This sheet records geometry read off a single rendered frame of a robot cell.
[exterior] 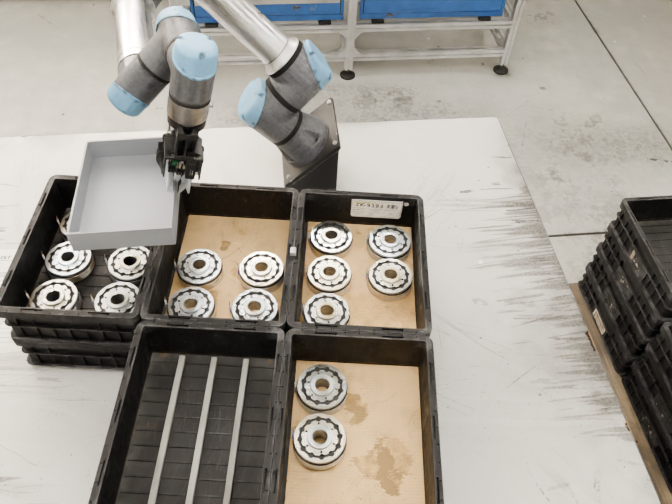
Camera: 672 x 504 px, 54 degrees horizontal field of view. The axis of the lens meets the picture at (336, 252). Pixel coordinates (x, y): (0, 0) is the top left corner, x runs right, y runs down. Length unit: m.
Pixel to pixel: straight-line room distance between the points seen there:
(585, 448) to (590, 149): 2.06
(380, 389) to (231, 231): 0.55
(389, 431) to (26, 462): 0.76
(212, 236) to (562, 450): 0.94
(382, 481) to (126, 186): 0.80
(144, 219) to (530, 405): 0.95
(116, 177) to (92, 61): 2.30
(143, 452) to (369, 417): 0.44
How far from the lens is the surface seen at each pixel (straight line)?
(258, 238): 1.63
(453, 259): 1.80
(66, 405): 1.60
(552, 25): 4.25
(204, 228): 1.66
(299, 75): 1.68
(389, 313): 1.50
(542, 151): 3.31
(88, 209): 1.46
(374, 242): 1.59
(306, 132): 1.78
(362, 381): 1.40
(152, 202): 1.44
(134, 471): 1.36
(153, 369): 1.45
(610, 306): 2.40
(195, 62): 1.16
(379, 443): 1.35
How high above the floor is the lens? 2.06
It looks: 50 degrees down
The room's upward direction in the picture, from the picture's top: 4 degrees clockwise
